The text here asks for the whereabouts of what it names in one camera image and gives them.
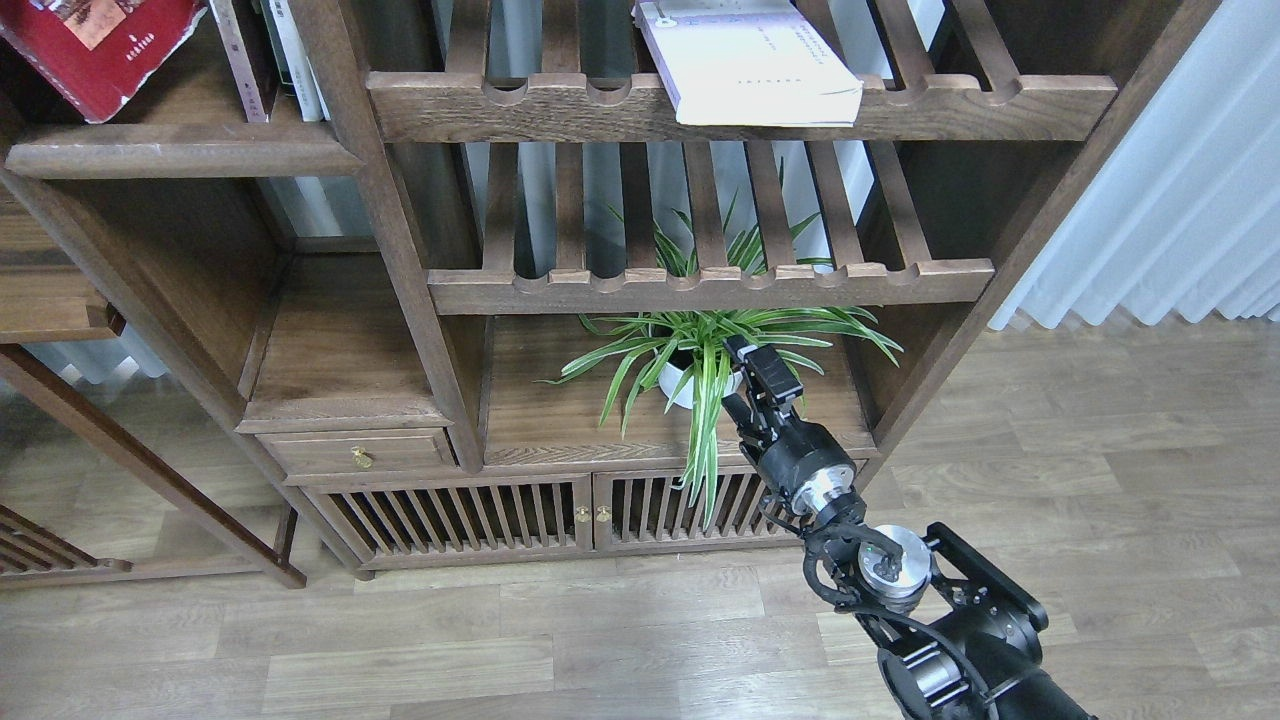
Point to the maroon book white characters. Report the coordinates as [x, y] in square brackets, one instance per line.
[244, 34]

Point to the brass drawer knob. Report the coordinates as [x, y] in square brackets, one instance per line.
[361, 458]

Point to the red book with photo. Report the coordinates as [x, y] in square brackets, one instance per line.
[98, 54]

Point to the dark wooden bookshelf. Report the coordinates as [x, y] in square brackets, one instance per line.
[405, 276]

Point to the white paperback book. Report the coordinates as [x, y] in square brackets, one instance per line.
[747, 63]

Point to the upright white books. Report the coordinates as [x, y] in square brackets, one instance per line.
[293, 59]

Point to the wooden side furniture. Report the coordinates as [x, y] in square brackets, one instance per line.
[46, 298]

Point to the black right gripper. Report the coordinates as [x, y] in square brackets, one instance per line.
[799, 461]

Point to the green spider plant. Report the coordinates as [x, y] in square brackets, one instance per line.
[642, 343]

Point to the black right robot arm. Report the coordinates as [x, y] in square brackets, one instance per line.
[956, 637]

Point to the white plant pot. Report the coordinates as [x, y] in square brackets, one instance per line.
[682, 393]

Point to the white curtain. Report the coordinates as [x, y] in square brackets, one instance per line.
[1183, 219]

